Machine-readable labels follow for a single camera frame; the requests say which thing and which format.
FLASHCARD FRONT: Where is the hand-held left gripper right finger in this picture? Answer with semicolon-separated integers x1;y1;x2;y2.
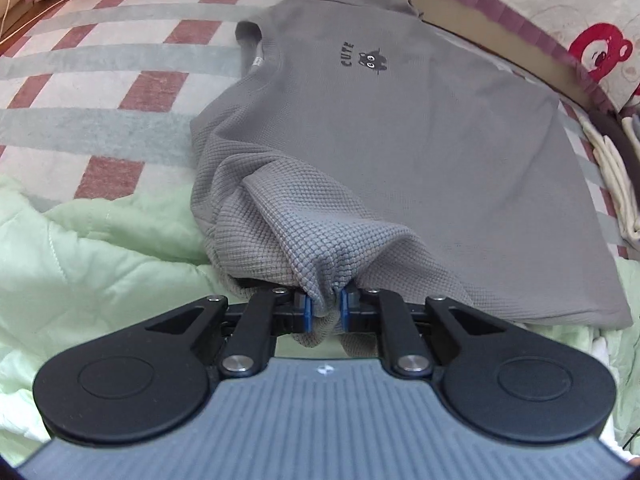
339;285;507;379

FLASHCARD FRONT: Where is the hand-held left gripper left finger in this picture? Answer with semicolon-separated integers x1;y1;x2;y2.
145;287;315;379

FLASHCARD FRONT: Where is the grey waffle-knit t-shirt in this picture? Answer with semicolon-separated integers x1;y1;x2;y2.
189;0;632;350

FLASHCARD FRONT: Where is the light green quilt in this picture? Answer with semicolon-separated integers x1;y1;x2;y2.
0;175;640;462

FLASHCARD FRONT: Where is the striped printed bed blanket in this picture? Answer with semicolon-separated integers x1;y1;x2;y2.
0;0;632;261

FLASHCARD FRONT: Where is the cream folded cloth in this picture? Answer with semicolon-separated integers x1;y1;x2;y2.
582;114;640;249

